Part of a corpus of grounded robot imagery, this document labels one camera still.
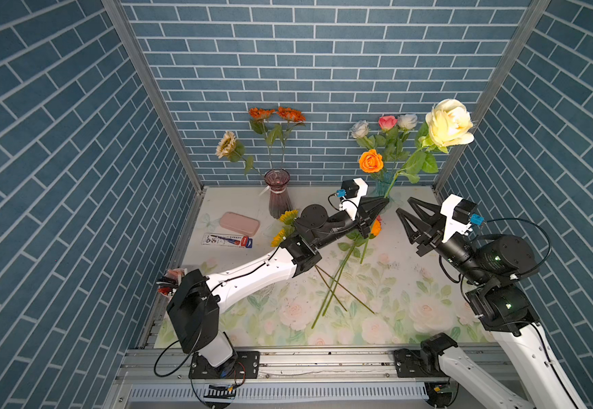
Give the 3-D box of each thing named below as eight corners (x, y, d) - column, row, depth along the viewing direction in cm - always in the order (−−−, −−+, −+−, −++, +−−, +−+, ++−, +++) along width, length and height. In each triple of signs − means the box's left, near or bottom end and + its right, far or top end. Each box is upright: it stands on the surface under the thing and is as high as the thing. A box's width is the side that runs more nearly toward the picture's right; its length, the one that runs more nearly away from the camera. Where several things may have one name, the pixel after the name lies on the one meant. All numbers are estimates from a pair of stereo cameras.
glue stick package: (202, 244, 103) (200, 242, 101) (206, 235, 106) (204, 232, 104) (252, 248, 102) (251, 245, 100) (254, 238, 105) (253, 235, 103)
